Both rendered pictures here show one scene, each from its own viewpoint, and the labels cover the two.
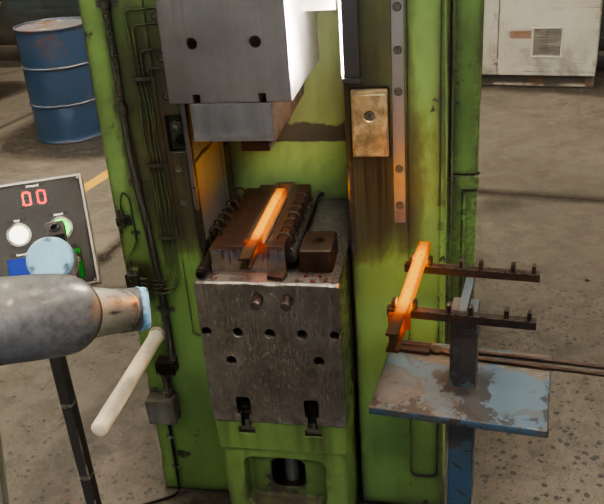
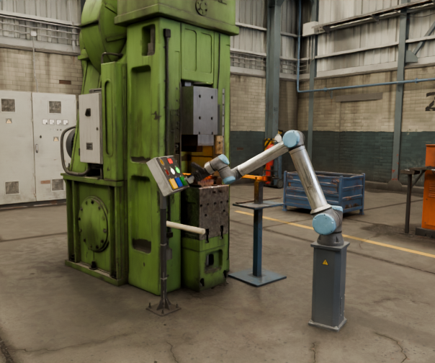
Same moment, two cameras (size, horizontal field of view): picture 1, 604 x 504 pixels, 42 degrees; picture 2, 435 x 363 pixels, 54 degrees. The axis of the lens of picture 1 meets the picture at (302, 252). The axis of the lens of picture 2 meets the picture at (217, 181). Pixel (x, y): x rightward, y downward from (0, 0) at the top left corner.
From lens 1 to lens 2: 334 cm
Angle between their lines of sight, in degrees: 60
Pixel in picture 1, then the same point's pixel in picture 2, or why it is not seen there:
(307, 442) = (220, 242)
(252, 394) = (209, 227)
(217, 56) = (204, 121)
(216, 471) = (176, 280)
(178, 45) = (196, 117)
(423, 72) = (226, 132)
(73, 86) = not seen: outside the picture
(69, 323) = not seen: hidden behind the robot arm
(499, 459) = not seen: hidden behind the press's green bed
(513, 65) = (43, 196)
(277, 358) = (215, 212)
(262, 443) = (209, 245)
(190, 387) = (171, 243)
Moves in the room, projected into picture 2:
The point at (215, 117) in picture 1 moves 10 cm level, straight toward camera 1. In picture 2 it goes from (202, 138) to (213, 138)
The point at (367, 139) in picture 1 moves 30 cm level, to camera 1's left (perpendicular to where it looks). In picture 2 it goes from (219, 148) to (202, 150)
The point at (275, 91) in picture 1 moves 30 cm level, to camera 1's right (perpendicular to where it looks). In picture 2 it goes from (214, 131) to (230, 132)
